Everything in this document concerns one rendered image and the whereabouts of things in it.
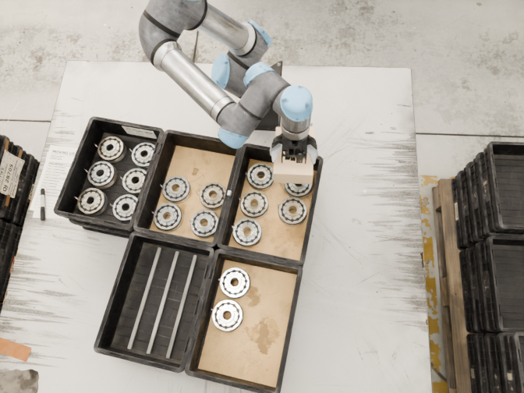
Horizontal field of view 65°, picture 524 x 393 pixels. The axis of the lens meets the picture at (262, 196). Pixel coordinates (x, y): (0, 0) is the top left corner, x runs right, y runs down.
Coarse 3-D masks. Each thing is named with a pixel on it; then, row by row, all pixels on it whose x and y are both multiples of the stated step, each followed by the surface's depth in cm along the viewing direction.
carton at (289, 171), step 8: (280, 128) 130; (312, 128) 129; (312, 136) 128; (280, 152) 127; (280, 160) 126; (288, 160) 126; (304, 160) 125; (280, 168) 125; (288, 168) 125; (296, 168) 125; (304, 168) 125; (312, 168) 124; (280, 176) 126; (288, 176) 126; (296, 176) 126; (304, 176) 125; (312, 176) 125
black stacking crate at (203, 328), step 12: (216, 264) 136; (252, 264) 145; (264, 264) 139; (216, 276) 140; (216, 288) 143; (204, 312) 132; (204, 324) 136; (288, 324) 138; (204, 336) 138; (192, 360) 127; (204, 372) 130; (252, 384) 126; (276, 384) 132
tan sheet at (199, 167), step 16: (176, 160) 160; (192, 160) 159; (208, 160) 159; (224, 160) 159; (192, 176) 157; (208, 176) 157; (224, 176) 156; (192, 192) 155; (192, 208) 153; (208, 240) 148
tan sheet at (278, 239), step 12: (312, 180) 154; (264, 192) 154; (276, 192) 153; (312, 192) 153; (252, 204) 152; (276, 204) 152; (240, 216) 151; (264, 216) 150; (276, 216) 150; (264, 228) 149; (276, 228) 149; (288, 228) 148; (300, 228) 148; (264, 240) 147; (276, 240) 147; (288, 240) 147; (300, 240) 147; (264, 252) 146; (276, 252) 146; (288, 252) 146; (300, 252) 145
